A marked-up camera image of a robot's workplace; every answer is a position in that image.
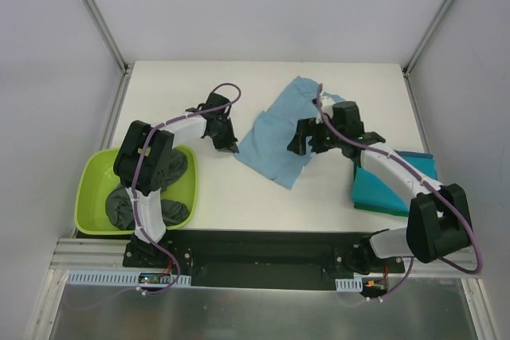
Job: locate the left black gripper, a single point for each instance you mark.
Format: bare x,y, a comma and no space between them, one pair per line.
223,139

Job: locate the light blue t-shirt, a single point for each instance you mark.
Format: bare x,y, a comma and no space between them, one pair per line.
264,148

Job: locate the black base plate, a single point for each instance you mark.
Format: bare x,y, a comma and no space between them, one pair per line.
266,260

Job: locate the dark grey t-shirt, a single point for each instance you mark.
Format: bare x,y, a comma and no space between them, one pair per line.
118,204

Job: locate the left aluminium frame post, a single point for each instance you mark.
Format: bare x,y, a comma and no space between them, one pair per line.
106,35

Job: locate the green plastic basket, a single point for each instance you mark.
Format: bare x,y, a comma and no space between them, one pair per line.
98,181

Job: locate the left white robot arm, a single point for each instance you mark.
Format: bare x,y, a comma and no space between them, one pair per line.
144,158

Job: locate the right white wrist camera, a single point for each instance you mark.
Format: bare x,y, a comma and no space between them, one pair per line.
326,103

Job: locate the white cable duct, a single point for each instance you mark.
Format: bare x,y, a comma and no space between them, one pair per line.
349,285
126,279

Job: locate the left white cable duct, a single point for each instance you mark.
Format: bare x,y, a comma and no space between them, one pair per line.
126,279

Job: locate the right white cable duct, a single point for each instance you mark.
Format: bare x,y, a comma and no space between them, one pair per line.
349,285

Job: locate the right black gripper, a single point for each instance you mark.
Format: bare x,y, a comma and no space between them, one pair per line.
304,138

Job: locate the aluminium frame post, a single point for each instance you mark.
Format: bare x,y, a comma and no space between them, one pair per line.
433,26
106,35

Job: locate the folded teal t-shirt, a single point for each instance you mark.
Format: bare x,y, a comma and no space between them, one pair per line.
368,189

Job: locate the right aluminium frame post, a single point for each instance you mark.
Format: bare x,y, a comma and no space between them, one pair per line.
433,26

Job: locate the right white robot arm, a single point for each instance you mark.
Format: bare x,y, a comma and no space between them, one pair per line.
438,222

